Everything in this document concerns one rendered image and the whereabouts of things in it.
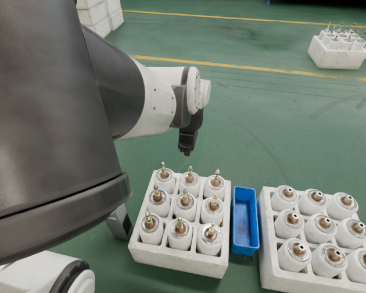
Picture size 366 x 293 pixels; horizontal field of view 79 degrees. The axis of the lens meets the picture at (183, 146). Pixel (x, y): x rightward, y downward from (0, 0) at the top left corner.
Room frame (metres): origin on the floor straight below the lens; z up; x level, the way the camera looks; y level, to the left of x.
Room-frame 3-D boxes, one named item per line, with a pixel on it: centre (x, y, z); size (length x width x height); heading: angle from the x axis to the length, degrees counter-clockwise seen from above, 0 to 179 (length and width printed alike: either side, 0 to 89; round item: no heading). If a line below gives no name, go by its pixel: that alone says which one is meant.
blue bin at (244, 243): (0.49, -0.29, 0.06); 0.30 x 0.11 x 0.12; 171
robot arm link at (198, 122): (0.56, -0.02, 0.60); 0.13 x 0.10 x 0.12; 168
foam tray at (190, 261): (0.48, -0.01, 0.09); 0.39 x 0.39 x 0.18; 80
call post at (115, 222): (0.46, 0.29, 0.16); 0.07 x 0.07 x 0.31; 80
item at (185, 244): (0.36, 0.01, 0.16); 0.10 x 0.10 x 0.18
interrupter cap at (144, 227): (0.38, 0.13, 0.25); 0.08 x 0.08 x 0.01
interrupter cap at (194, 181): (0.59, -0.03, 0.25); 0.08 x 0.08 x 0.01
